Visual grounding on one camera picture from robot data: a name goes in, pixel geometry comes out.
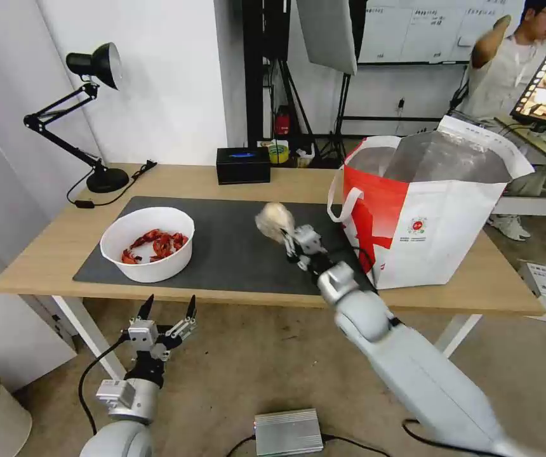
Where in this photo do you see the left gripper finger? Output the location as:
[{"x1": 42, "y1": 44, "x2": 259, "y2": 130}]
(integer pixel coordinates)
[
  {"x1": 165, "y1": 295, "x2": 198, "y2": 341},
  {"x1": 130, "y1": 293, "x2": 156, "y2": 330}
]

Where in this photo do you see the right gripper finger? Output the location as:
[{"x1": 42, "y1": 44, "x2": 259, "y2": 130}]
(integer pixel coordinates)
[
  {"x1": 276, "y1": 222, "x2": 302, "y2": 244},
  {"x1": 283, "y1": 239, "x2": 310, "y2": 268}
]

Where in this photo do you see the red white takeout bag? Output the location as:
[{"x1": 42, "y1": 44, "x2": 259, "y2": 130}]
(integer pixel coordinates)
[{"x1": 326, "y1": 116, "x2": 536, "y2": 290}]

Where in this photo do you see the white round paper bowl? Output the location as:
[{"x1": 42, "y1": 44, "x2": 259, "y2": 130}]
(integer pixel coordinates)
[{"x1": 99, "y1": 206, "x2": 196, "y2": 284}]

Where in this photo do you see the black desk mat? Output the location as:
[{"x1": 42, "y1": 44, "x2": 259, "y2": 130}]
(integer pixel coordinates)
[{"x1": 72, "y1": 195, "x2": 380, "y2": 294}]

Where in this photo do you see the yellow tape roll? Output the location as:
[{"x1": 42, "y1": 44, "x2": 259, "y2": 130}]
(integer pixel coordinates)
[{"x1": 267, "y1": 144, "x2": 290, "y2": 166}]

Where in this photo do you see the black tissue box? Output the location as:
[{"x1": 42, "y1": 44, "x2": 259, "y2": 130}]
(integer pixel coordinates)
[{"x1": 215, "y1": 147, "x2": 272, "y2": 186}]

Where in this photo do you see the red canister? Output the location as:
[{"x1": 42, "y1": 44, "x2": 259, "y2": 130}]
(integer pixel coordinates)
[{"x1": 274, "y1": 105, "x2": 291, "y2": 136}]

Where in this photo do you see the wooden table with white legs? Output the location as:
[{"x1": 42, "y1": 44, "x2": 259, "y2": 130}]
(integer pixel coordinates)
[{"x1": 0, "y1": 162, "x2": 546, "y2": 380}]

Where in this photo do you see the black light stand tripod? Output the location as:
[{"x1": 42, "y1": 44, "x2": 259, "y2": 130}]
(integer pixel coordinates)
[{"x1": 317, "y1": 71, "x2": 356, "y2": 168}]

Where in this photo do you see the white cabinet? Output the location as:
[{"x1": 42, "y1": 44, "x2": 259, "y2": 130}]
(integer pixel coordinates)
[{"x1": 0, "y1": 102, "x2": 79, "y2": 394}]

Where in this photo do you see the black desk lamp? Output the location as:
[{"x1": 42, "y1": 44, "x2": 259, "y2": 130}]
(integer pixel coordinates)
[{"x1": 23, "y1": 42, "x2": 131, "y2": 194}]

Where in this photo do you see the silver power supply box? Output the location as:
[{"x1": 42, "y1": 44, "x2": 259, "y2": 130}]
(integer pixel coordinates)
[{"x1": 253, "y1": 407, "x2": 324, "y2": 457}]

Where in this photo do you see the black metal rack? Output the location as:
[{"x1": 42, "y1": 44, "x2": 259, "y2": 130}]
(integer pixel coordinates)
[{"x1": 241, "y1": 0, "x2": 321, "y2": 158}]

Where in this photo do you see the white softbox panel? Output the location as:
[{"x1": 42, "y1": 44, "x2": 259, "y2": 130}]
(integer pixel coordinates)
[{"x1": 295, "y1": 0, "x2": 359, "y2": 76}]

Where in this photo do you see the white side desk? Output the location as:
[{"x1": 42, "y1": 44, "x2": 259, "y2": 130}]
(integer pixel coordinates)
[{"x1": 491, "y1": 114, "x2": 546, "y2": 218}]

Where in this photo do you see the whiteboard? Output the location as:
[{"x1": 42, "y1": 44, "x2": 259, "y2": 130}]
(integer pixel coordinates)
[{"x1": 356, "y1": 0, "x2": 527, "y2": 66}]

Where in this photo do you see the person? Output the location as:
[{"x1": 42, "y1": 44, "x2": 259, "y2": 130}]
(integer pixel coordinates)
[{"x1": 465, "y1": 0, "x2": 546, "y2": 242}]

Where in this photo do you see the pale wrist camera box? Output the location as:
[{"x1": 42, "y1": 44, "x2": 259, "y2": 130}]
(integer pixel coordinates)
[
  {"x1": 127, "y1": 319, "x2": 161, "y2": 356},
  {"x1": 294, "y1": 224, "x2": 328, "y2": 256}
]

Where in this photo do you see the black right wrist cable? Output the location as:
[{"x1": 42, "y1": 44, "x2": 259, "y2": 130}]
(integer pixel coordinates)
[{"x1": 352, "y1": 246, "x2": 380, "y2": 292}]

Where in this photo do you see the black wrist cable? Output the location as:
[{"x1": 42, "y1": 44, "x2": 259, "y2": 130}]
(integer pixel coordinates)
[
  {"x1": 78, "y1": 332, "x2": 132, "y2": 437},
  {"x1": 352, "y1": 246, "x2": 380, "y2": 292}
]

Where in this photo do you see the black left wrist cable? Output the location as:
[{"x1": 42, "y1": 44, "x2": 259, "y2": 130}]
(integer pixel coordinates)
[{"x1": 78, "y1": 332, "x2": 132, "y2": 437}]

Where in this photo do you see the black lamp cable with switch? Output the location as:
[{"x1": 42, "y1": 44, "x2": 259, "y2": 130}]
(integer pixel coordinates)
[{"x1": 66, "y1": 160, "x2": 157, "y2": 209}]

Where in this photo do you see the black power supply cable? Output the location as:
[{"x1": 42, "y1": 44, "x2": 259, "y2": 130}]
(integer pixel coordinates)
[{"x1": 215, "y1": 430, "x2": 390, "y2": 457}]

